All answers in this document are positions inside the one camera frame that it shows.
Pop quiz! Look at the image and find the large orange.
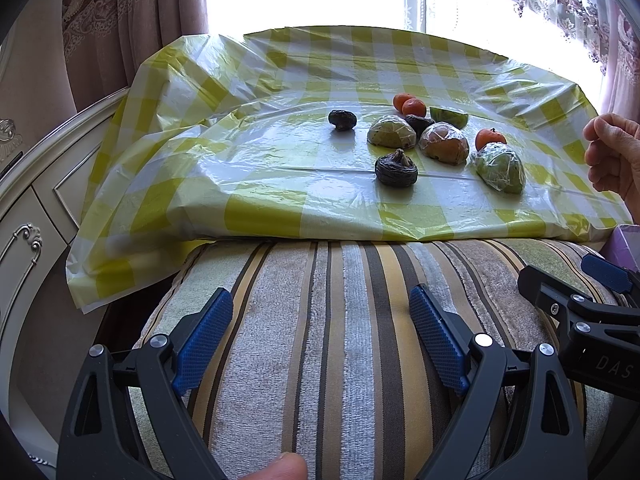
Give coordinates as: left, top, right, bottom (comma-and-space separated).
475, 128, 506, 151

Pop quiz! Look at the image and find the yellow cut fruit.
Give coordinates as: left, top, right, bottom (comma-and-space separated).
418, 122, 470, 166

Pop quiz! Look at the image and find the green fruit half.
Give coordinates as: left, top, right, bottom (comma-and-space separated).
430, 106, 469, 129

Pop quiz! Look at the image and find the dark mangosteen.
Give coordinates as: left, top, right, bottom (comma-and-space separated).
374, 148, 418, 188
328, 110, 357, 132
404, 114, 435, 139

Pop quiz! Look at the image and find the yellow-green fruit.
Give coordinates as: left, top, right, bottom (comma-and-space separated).
367, 115, 416, 150

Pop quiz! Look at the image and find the medium orange tangerine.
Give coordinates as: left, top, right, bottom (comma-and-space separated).
401, 98, 427, 117

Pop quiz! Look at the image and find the small orange tangerine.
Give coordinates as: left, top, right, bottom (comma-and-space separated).
393, 93, 413, 113

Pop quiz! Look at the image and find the person's right hand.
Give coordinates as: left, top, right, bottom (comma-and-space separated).
582, 114, 640, 224

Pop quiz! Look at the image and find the person's left hand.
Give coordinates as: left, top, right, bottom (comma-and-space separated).
242, 452, 308, 480

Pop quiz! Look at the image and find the purple white cardboard box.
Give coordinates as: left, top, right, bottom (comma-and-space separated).
600, 224, 640, 272

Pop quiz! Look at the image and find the cream wooden cabinet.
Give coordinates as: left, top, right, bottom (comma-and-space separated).
1, 89, 127, 477

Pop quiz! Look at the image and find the pink curtain right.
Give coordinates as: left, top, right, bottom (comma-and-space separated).
602, 0, 639, 122

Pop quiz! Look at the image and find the pink curtain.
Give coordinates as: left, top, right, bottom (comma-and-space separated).
62, 0, 208, 110
602, 0, 639, 122

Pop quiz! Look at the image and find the striped towel cushion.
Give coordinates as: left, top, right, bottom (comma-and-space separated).
139, 238, 620, 479

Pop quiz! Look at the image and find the floral lace sheer curtain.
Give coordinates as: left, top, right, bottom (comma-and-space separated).
208, 0, 623, 76

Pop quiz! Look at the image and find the yellow checkered plastic tablecloth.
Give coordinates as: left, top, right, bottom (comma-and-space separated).
66, 26, 630, 312

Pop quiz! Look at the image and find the pink curtain left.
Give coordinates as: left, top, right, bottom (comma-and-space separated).
62, 0, 208, 110

